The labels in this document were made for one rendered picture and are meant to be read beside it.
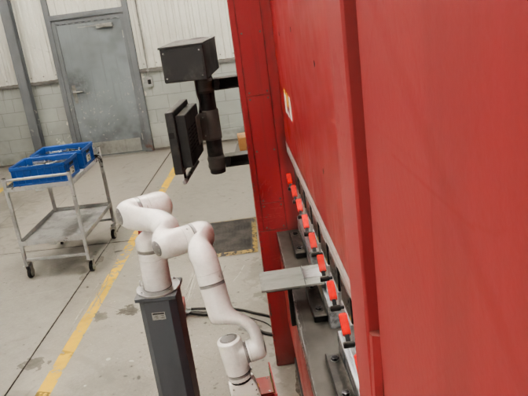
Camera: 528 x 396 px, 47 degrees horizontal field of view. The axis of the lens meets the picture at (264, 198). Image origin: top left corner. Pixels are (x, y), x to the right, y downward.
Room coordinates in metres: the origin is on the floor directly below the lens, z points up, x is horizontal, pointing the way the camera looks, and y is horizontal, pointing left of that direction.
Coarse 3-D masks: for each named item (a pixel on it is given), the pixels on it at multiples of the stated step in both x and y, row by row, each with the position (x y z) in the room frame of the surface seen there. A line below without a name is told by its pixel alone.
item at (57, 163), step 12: (36, 156) 5.45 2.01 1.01; (48, 156) 5.44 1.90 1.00; (60, 156) 5.43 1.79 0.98; (72, 156) 5.31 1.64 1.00; (12, 168) 5.11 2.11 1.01; (24, 168) 5.10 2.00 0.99; (36, 168) 5.09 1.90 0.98; (48, 168) 5.09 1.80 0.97; (60, 168) 5.09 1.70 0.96; (72, 168) 5.26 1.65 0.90; (24, 180) 5.10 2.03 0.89; (36, 180) 5.10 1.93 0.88; (48, 180) 5.10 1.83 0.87; (60, 180) 5.08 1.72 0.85
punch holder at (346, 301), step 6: (342, 282) 1.60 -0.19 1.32; (342, 288) 1.61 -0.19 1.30; (342, 294) 1.62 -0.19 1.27; (348, 294) 1.51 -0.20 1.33; (342, 300) 1.63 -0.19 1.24; (348, 300) 1.52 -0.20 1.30; (348, 306) 1.52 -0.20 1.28; (342, 312) 1.63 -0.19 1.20; (348, 312) 1.53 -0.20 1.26; (348, 318) 1.53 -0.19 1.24
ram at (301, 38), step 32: (288, 0) 2.27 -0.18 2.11; (320, 0) 1.55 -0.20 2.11; (288, 32) 2.39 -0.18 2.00; (320, 32) 1.59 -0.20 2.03; (288, 64) 2.54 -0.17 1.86; (320, 64) 1.65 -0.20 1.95; (320, 96) 1.70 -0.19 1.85; (288, 128) 2.89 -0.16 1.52; (320, 128) 1.77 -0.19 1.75; (320, 160) 1.84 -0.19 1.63; (320, 192) 1.92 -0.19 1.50; (320, 224) 2.01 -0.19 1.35
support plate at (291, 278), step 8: (264, 272) 2.42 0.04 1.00; (272, 272) 2.41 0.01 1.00; (280, 272) 2.39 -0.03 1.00; (288, 272) 2.38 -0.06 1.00; (296, 272) 2.37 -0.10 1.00; (264, 280) 2.33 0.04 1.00; (272, 280) 2.32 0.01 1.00; (280, 280) 2.31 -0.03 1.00; (288, 280) 2.30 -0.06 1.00; (296, 280) 2.29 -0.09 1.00; (312, 280) 2.27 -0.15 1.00; (264, 288) 2.26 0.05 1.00; (272, 288) 2.25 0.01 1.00; (280, 288) 2.24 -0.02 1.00; (288, 288) 2.24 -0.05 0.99
